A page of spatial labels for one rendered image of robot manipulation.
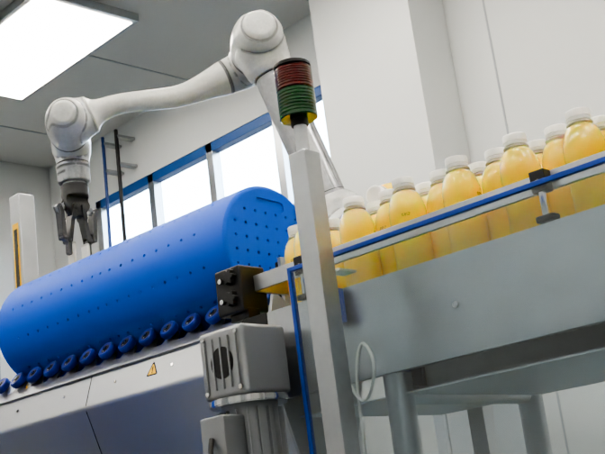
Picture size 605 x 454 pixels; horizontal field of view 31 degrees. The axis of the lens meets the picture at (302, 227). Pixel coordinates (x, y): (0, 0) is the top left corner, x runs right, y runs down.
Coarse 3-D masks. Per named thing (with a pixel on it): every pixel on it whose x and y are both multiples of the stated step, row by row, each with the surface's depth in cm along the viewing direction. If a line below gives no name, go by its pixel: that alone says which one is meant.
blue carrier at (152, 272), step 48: (240, 192) 230; (144, 240) 245; (192, 240) 230; (240, 240) 226; (48, 288) 267; (96, 288) 251; (144, 288) 239; (192, 288) 230; (0, 336) 277; (48, 336) 264; (96, 336) 254
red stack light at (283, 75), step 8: (288, 64) 180; (296, 64) 180; (304, 64) 181; (280, 72) 180; (288, 72) 180; (296, 72) 180; (304, 72) 180; (280, 80) 180; (288, 80) 179; (296, 80) 179; (304, 80) 180; (312, 80) 182; (280, 88) 180
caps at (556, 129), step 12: (576, 108) 168; (588, 108) 169; (600, 120) 173; (516, 132) 175; (552, 132) 174; (504, 144) 177; (528, 144) 181; (540, 144) 180; (456, 156) 183; (492, 156) 182; (444, 168) 189; (480, 168) 188; (396, 180) 191; (408, 180) 190; (432, 180) 190; (384, 192) 197; (420, 192) 196
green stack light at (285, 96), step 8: (288, 88) 179; (296, 88) 179; (304, 88) 179; (312, 88) 181; (280, 96) 180; (288, 96) 179; (296, 96) 178; (304, 96) 179; (312, 96) 180; (280, 104) 180; (288, 104) 178; (296, 104) 178; (304, 104) 178; (312, 104) 179; (280, 112) 180; (288, 112) 178; (296, 112) 178; (304, 112) 178; (312, 112) 179; (280, 120) 180; (288, 120) 180; (312, 120) 182
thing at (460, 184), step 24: (576, 120) 168; (552, 144) 173; (576, 144) 166; (600, 144) 165; (456, 168) 183; (504, 168) 174; (528, 168) 172; (552, 168) 172; (408, 192) 189; (432, 192) 188; (456, 192) 180; (480, 192) 181; (384, 216) 195; (408, 216) 187
